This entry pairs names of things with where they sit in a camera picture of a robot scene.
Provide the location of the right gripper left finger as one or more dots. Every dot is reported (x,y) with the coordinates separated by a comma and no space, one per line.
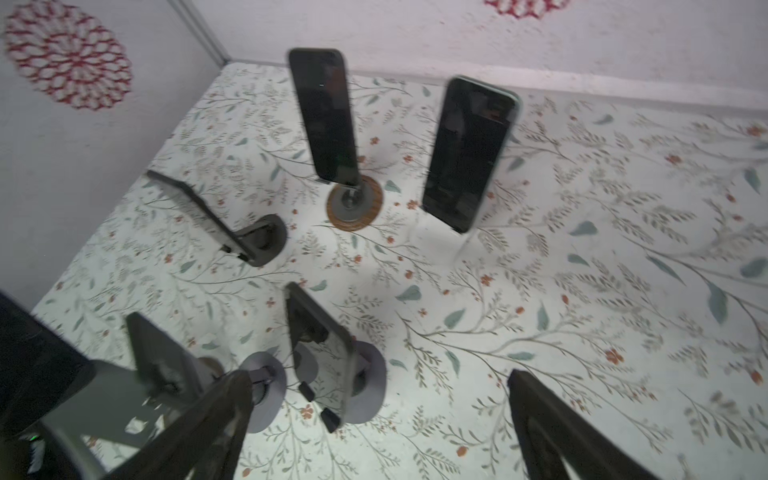
(204,443)

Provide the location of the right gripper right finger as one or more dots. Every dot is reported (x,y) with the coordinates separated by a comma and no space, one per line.
(557,443)

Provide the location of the black phone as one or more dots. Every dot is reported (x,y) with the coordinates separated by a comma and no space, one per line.
(170,374)
(324,356)
(320,80)
(475,123)
(192,205)

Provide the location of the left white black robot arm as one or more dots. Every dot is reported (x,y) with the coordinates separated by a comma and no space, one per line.
(65,416)

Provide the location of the grey round phone stand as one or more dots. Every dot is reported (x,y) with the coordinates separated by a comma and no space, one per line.
(269,385)

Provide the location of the grey round right stand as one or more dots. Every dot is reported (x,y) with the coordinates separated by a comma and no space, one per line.
(368,385)

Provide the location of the clear acrylic phone stand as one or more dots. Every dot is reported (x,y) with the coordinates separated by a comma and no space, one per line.
(465,246)

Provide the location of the dark left phone stand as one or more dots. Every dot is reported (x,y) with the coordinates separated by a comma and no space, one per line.
(260,243)

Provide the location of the back wooden base stand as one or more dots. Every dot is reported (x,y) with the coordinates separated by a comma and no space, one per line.
(354,208)

